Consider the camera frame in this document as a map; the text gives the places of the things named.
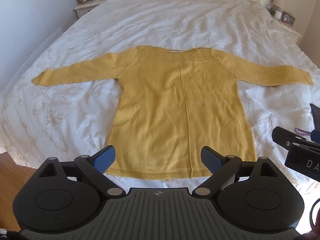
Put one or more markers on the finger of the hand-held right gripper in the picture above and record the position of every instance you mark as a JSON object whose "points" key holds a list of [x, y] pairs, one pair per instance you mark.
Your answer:
{"points": [[287, 137]]}

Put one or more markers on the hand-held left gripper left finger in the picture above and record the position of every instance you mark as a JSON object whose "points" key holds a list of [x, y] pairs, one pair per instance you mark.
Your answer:
{"points": [[106, 158]]}

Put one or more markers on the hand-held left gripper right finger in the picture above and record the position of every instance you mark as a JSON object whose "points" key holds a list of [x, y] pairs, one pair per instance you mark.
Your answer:
{"points": [[211, 160]]}

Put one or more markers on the yellow knit sweater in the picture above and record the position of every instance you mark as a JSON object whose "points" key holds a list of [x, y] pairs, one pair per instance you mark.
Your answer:
{"points": [[175, 110]]}

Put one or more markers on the cream nightstand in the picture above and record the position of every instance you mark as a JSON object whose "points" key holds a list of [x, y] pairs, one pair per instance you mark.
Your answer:
{"points": [[85, 7], [292, 31]]}

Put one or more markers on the white candle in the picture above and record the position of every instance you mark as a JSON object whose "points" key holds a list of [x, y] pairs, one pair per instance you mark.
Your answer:
{"points": [[278, 14]]}

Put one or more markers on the dark picture frame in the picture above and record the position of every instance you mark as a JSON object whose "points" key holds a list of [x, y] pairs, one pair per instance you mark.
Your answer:
{"points": [[288, 18]]}

